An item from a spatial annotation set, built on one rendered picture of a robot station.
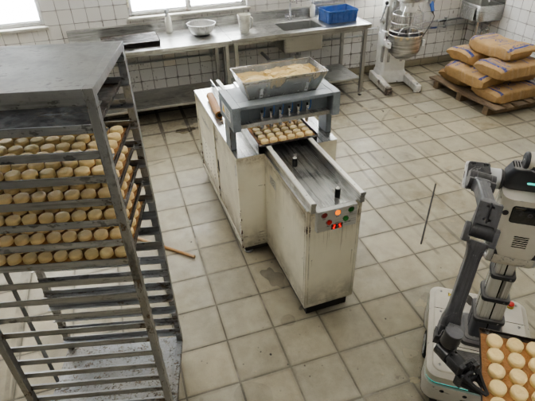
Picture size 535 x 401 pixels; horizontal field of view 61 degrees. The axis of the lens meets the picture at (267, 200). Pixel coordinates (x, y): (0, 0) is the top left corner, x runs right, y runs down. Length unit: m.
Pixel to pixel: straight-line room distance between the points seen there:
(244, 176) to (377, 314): 1.24
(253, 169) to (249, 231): 0.50
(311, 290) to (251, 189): 0.79
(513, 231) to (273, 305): 1.55
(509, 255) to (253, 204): 1.64
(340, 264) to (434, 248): 1.05
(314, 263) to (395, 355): 0.71
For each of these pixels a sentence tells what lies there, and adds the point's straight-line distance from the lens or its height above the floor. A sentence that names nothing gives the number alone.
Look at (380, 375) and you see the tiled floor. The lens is 2.82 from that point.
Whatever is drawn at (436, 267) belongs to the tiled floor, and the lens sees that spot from 3.51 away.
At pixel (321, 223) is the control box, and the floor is 0.77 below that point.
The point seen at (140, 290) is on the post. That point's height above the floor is 1.01.
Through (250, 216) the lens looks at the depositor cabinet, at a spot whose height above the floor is 0.36.
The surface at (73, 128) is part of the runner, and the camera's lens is 1.52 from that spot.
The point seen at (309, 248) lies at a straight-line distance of 2.62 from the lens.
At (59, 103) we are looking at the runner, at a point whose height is 1.77.
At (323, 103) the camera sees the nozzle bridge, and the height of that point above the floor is 1.07.
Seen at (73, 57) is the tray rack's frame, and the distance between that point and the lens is 1.73.
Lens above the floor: 2.29
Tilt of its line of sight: 35 degrees down
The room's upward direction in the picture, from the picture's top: 2 degrees counter-clockwise
